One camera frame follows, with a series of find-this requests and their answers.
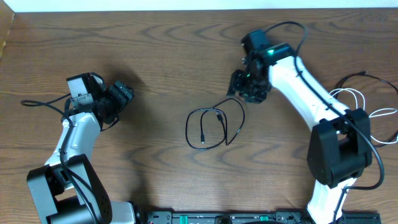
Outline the white usb cable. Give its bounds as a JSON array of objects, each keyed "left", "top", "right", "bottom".
[{"left": 328, "top": 87, "right": 398, "bottom": 146}]

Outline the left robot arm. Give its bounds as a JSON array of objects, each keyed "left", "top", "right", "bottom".
[{"left": 27, "top": 72, "right": 139, "bottom": 223}]

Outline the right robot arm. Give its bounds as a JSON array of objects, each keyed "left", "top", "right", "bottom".
[{"left": 228, "top": 43, "right": 373, "bottom": 223}]

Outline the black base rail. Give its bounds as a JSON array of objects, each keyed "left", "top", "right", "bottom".
[{"left": 136, "top": 210, "right": 381, "bottom": 224}]

